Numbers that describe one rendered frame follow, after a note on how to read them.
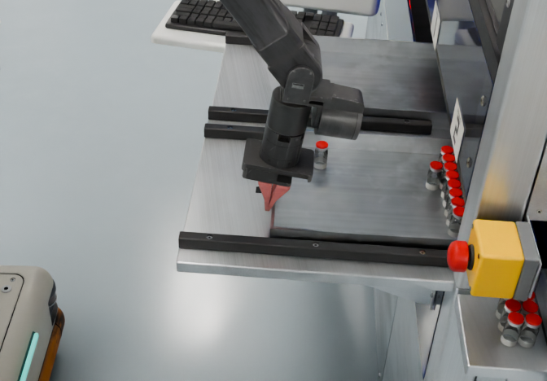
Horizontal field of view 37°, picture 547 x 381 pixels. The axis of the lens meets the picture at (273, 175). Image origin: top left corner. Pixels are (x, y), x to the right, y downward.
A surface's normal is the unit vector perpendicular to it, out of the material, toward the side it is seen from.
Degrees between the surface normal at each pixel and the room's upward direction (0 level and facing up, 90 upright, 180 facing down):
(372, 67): 0
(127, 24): 0
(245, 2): 89
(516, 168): 90
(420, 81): 0
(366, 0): 90
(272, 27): 80
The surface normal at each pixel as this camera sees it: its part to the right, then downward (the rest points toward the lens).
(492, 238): 0.04, -0.79
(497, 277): -0.07, 0.61
